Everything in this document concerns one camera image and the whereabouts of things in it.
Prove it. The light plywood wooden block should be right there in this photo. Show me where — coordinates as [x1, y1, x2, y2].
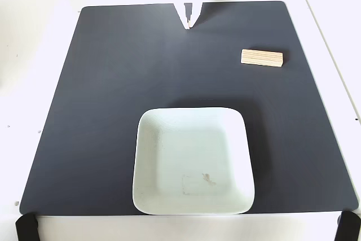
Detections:
[240, 49, 284, 68]

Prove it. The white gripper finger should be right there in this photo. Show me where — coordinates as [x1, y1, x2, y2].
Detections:
[175, 3, 190, 30]
[190, 2, 204, 29]

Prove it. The white square plate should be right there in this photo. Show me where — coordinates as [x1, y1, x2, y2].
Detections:
[131, 107, 256, 216]

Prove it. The black rubber mat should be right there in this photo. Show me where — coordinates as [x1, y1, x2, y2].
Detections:
[19, 1, 359, 216]

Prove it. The black corner bracket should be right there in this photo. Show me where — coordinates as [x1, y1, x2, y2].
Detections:
[15, 213, 40, 241]
[335, 211, 361, 241]

